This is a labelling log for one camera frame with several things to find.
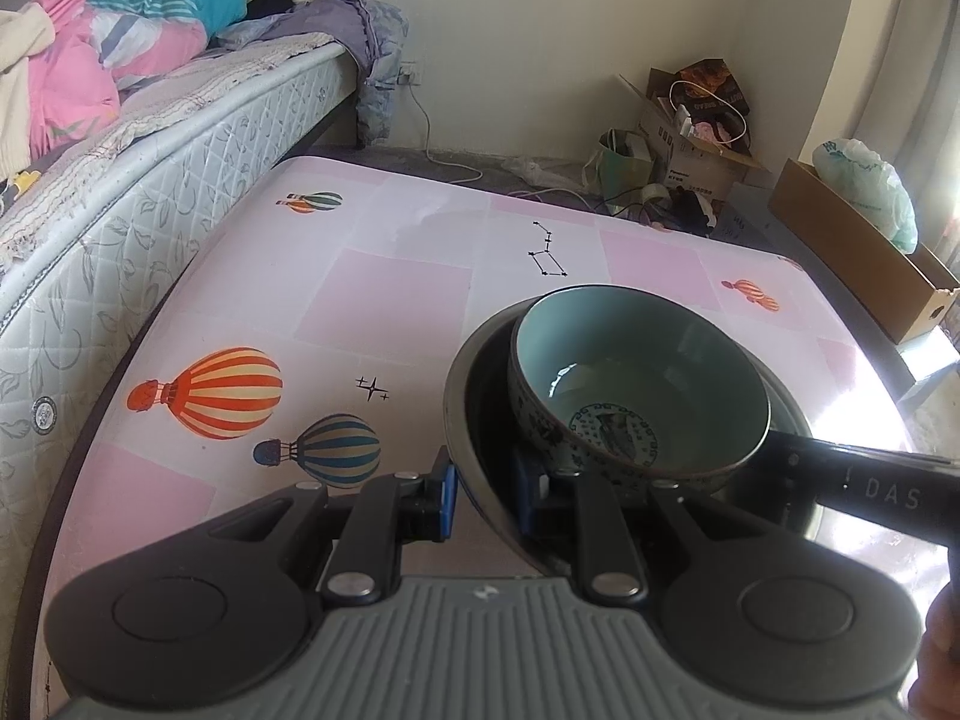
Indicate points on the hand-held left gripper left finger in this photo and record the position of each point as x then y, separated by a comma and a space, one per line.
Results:
448, 502

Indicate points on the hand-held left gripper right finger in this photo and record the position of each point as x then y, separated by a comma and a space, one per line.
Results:
529, 495

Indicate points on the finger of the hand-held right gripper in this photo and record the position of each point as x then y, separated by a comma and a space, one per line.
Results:
795, 465

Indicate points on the medium steel bowl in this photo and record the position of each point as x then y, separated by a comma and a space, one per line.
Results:
452, 420

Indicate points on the teal ceramic bowl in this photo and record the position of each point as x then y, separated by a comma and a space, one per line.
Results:
637, 360

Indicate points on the person's right hand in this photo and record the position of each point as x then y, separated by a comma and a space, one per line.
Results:
941, 660

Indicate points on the long cardboard box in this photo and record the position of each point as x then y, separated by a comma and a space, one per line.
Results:
885, 292

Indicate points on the pink printed tablecloth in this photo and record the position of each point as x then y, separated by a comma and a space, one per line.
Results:
337, 300

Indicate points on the pale green plastic bag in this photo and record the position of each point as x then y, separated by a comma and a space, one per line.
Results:
870, 187

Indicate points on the clear tape roll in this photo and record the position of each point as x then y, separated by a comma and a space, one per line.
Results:
656, 193

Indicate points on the small cardboard box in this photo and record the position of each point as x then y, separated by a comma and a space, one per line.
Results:
697, 165

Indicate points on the clear plastic wrapper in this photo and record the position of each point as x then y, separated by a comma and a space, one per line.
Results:
540, 169

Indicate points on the green paper bag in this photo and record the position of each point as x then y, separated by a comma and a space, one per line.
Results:
619, 165

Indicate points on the dark patterned bag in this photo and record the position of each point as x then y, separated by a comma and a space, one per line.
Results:
712, 86

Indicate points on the beige window curtain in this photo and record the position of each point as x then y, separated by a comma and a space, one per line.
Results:
900, 52

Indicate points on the white quilted mattress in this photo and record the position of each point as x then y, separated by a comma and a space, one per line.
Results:
112, 225

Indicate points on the pink jacket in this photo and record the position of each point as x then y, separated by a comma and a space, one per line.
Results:
75, 75

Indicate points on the cream garment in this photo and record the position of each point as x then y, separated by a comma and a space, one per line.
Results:
15, 82

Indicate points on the wall power outlet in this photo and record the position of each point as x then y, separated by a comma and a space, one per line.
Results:
409, 73

